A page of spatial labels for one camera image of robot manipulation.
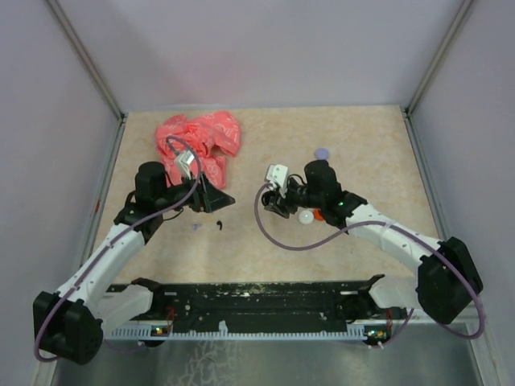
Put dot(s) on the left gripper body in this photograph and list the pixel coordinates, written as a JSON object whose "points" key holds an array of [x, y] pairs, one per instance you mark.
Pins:
{"points": [[196, 202]]}

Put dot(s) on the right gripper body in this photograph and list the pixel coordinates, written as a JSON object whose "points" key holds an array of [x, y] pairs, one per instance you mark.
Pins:
{"points": [[294, 196]]}

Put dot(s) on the white round charging case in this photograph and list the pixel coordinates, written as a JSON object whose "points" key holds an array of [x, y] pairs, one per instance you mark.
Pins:
{"points": [[306, 217]]}

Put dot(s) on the orange charging case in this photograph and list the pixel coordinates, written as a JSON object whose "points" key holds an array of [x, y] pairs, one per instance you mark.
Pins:
{"points": [[318, 215]]}

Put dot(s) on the black round charging case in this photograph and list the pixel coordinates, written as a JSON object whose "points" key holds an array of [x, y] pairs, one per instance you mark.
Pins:
{"points": [[267, 199]]}

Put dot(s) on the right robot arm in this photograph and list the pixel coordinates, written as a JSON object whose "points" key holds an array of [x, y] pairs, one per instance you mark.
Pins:
{"points": [[445, 279]]}

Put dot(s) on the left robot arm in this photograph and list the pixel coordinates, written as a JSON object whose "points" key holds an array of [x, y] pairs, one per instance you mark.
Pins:
{"points": [[72, 322]]}

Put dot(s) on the purple round charging case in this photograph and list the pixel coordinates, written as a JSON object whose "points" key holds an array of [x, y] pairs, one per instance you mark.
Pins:
{"points": [[321, 154]]}

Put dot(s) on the crumpled pink cloth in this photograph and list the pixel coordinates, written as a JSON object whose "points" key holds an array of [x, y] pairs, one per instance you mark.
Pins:
{"points": [[214, 137]]}

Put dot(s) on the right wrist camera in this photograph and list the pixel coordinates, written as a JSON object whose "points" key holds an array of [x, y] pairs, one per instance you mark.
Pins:
{"points": [[277, 176]]}

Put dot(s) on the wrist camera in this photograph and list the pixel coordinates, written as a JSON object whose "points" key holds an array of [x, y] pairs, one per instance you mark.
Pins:
{"points": [[277, 176], [182, 162]]}

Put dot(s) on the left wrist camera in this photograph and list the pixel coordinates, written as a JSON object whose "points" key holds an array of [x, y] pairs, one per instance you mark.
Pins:
{"points": [[182, 162]]}

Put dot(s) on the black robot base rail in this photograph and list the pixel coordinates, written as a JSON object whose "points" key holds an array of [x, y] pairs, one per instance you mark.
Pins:
{"points": [[266, 307]]}

